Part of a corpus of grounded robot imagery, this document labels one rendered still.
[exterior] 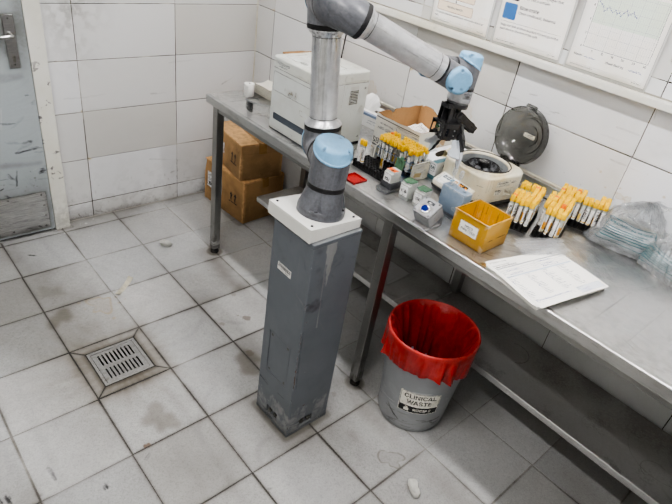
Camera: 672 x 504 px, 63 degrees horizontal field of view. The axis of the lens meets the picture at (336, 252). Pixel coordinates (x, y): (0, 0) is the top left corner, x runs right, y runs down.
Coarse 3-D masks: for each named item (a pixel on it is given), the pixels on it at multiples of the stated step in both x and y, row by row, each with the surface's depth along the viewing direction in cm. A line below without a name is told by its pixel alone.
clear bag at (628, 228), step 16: (624, 208) 183; (640, 208) 179; (656, 208) 178; (608, 224) 183; (624, 224) 180; (640, 224) 179; (656, 224) 178; (592, 240) 187; (608, 240) 185; (624, 240) 182; (640, 240) 179
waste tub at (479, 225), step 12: (468, 204) 176; (480, 204) 181; (456, 216) 174; (468, 216) 170; (480, 216) 182; (492, 216) 178; (504, 216) 175; (456, 228) 175; (468, 228) 171; (480, 228) 168; (492, 228) 167; (504, 228) 173; (468, 240) 172; (480, 240) 169; (492, 240) 171; (504, 240) 178; (480, 252) 170
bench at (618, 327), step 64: (256, 128) 233; (384, 256) 198; (448, 256) 172; (512, 256) 172; (576, 256) 178; (576, 320) 149; (640, 320) 153; (512, 384) 212; (576, 384) 217; (640, 384) 140; (640, 448) 194
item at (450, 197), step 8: (448, 184) 186; (456, 184) 187; (448, 192) 186; (456, 192) 183; (464, 192) 183; (440, 200) 190; (448, 200) 187; (456, 200) 184; (464, 200) 182; (448, 208) 187; (448, 216) 186
